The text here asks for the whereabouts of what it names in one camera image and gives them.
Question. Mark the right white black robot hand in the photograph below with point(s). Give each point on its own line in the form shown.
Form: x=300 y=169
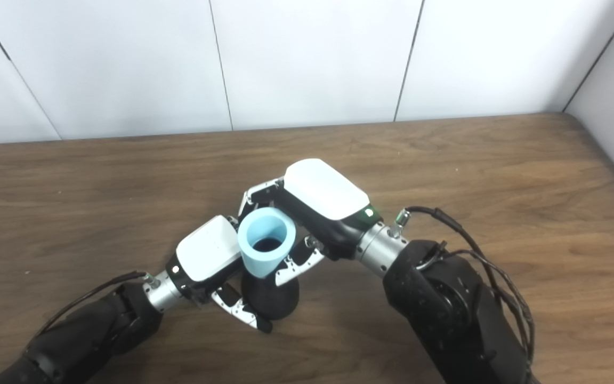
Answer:
x=323 y=192

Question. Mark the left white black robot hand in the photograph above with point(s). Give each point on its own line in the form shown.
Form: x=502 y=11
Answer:
x=205 y=253

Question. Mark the light blue cylinder cup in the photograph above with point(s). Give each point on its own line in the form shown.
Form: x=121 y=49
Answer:
x=259 y=261

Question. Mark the black funnel-shaped nozzle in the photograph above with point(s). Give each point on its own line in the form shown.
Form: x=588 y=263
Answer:
x=272 y=298

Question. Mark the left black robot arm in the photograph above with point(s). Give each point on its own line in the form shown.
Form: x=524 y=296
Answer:
x=88 y=330

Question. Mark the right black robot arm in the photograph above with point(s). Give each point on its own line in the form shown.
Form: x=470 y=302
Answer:
x=445 y=304

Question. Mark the black wall panel hinge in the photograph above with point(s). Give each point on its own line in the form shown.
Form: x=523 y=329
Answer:
x=2 y=48

